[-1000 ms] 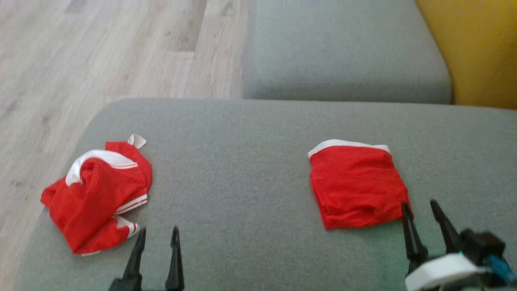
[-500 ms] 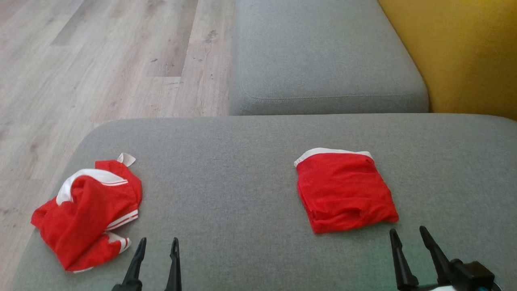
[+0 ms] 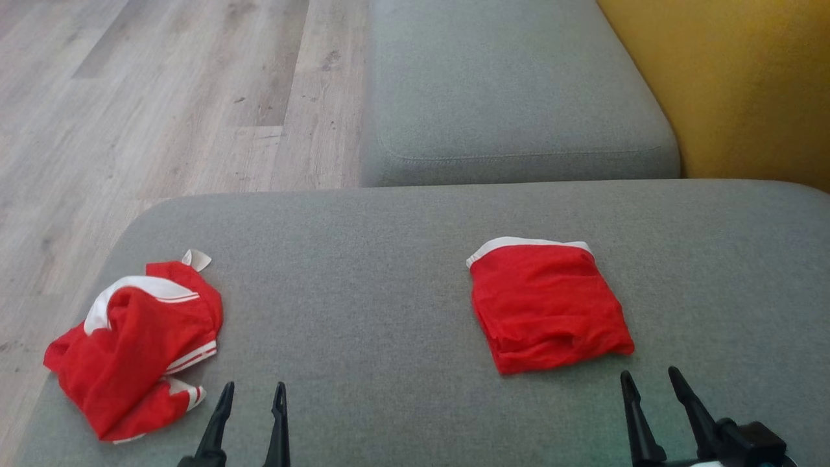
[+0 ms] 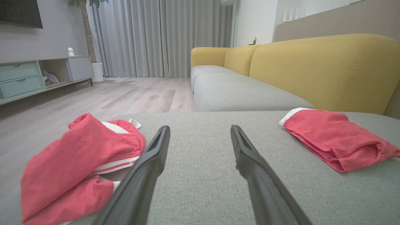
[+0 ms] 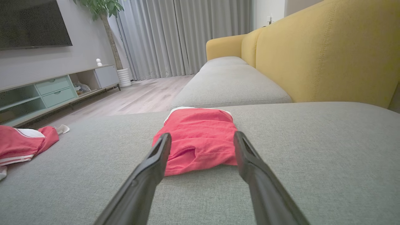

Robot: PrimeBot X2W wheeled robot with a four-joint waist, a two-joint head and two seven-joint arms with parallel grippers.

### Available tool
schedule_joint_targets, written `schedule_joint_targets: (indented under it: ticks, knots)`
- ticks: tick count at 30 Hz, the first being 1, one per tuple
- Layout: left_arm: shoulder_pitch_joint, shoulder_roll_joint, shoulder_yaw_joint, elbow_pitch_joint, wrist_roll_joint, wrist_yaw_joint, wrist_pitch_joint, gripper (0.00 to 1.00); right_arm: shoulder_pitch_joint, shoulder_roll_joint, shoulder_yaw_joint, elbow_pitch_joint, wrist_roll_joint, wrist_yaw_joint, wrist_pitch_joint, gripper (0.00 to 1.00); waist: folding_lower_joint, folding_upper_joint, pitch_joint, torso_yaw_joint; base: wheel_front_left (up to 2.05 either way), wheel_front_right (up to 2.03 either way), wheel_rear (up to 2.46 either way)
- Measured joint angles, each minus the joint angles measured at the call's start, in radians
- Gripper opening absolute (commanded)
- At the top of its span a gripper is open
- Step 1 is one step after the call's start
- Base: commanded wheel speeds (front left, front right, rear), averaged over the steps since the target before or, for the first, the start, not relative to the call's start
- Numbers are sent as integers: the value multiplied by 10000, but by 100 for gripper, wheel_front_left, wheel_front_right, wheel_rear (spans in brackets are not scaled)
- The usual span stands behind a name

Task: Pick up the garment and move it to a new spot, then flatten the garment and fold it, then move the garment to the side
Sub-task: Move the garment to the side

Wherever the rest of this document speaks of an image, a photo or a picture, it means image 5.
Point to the red and white jersey shirt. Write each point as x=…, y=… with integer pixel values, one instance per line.
x=18, y=143

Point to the mint green cabinet drawer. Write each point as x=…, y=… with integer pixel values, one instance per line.
x=52, y=85
x=59, y=97

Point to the small white figurine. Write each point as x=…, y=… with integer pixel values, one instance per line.
x=98, y=62

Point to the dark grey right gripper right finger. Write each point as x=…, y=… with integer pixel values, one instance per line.
x=268, y=200

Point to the crumpled grey object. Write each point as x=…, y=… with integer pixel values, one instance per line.
x=82, y=88

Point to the white ribbed plant pot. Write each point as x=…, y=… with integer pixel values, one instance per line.
x=124, y=78

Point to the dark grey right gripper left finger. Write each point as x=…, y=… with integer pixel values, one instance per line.
x=137, y=193

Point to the yellow sofa armrest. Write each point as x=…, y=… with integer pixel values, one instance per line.
x=223, y=47

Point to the green indoor tree plant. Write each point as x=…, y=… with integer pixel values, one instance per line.
x=111, y=40

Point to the white wall socket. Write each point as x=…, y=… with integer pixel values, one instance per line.
x=270, y=20

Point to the yellow sofa back cushion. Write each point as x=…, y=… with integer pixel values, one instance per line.
x=250, y=47
x=328, y=53

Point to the long low TV cabinet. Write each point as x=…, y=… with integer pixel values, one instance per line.
x=18, y=103

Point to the grey pleated curtain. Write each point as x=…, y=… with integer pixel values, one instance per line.
x=218, y=22
x=150, y=37

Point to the folded plain red garment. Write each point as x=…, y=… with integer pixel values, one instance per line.
x=200, y=134

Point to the black flat screen television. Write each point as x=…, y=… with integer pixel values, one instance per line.
x=31, y=22

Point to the large grey sofa seat cushion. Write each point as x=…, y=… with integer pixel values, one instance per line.
x=312, y=156

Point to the grey cabinet door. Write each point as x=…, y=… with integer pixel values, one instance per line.
x=107, y=76

